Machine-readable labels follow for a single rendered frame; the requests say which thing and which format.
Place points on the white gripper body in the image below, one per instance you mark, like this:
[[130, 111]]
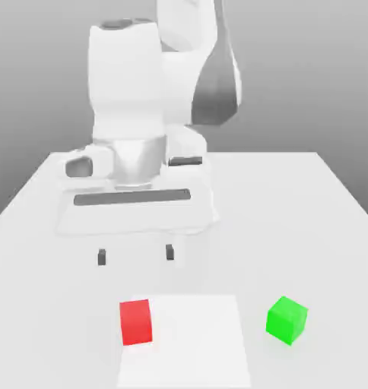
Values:
[[132, 215]]

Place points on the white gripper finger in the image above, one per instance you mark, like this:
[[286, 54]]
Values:
[[101, 257], [170, 252]]

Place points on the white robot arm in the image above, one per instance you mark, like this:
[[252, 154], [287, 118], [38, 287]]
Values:
[[126, 85]]

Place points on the small red cube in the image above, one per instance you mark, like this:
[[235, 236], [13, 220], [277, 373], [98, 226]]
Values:
[[136, 322]]

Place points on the small green cube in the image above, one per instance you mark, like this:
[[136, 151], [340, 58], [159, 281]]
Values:
[[286, 320]]

